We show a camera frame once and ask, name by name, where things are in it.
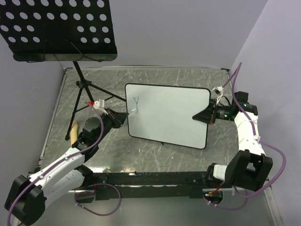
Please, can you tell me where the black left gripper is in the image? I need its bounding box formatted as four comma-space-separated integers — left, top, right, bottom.
95, 107, 129, 144

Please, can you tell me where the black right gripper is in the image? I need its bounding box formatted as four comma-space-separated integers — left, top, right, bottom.
192, 98, 233, 125

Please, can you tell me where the white whiteboard black frame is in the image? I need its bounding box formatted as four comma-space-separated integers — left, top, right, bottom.
125, 83, 211, 149

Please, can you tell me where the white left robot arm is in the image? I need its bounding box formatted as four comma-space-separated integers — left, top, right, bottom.
5, 108, 128, 226

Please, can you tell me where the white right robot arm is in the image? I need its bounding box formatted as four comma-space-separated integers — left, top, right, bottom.
192, 91, 273, 192

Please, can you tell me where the black perforated music stand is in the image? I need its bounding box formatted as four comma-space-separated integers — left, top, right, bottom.
0, 0, 127, 141

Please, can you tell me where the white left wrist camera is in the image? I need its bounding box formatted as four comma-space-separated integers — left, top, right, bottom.
88, 99, 108, 114

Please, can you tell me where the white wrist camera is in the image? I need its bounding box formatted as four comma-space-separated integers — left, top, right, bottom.
88, 99, 108, 114
211, 86, 224, 103

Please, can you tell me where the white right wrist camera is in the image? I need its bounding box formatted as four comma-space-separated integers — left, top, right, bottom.
211, 86, 224, 103

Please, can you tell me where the beige wooden handle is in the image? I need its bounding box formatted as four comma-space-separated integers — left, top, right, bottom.
70, 121, 78, 146

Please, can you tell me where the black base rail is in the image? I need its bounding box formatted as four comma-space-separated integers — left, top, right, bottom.
76, 171, 222, 201

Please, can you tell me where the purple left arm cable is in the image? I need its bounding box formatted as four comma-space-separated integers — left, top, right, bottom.
7, 102, 122, 226

